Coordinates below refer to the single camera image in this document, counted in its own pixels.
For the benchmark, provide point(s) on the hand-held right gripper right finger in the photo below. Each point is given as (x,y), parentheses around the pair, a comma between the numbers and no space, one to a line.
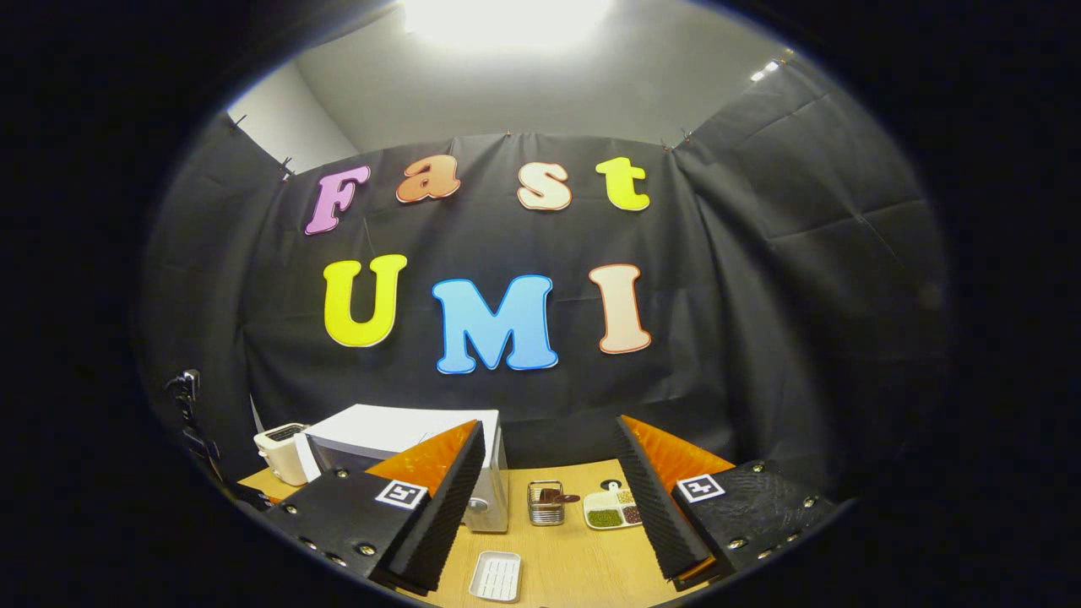
(654,515)

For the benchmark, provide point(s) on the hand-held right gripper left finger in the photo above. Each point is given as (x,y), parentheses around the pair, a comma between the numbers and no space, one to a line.
(443,523)

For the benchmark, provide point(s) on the brown wooden spoon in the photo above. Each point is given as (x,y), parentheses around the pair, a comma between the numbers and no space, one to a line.
(557,496)

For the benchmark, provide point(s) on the white microwave oven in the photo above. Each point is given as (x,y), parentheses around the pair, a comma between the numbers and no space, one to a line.
(380,426)

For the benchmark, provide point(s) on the white toaster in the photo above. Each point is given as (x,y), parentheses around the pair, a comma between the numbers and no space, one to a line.
(279,456)

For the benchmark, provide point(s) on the black backdrop cloth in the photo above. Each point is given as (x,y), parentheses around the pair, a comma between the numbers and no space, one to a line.
(760,295)

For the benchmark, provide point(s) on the long ceiling light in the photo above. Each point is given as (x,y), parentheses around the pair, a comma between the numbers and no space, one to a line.
(507,21)

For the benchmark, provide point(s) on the white rectangular tray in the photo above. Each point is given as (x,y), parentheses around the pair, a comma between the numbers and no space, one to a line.
(496,576)

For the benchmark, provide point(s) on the divided plate of beans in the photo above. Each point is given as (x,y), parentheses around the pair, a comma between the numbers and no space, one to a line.
(604,515)

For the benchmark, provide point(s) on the small ceiling light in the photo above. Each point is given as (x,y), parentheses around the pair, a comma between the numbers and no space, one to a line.
(764,70)

